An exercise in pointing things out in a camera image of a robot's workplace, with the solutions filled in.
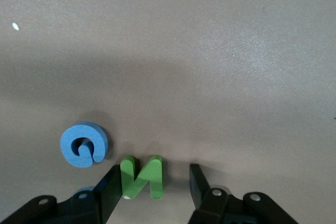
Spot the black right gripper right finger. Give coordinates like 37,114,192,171
188,164,299,224

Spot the blue letter G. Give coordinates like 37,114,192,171
60,121,109,168

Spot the brown table cloth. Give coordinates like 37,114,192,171
0,0,336,224

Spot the green letter N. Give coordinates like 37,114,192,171
120,155,164,200

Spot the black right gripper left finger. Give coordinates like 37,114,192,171
0,165,123,224

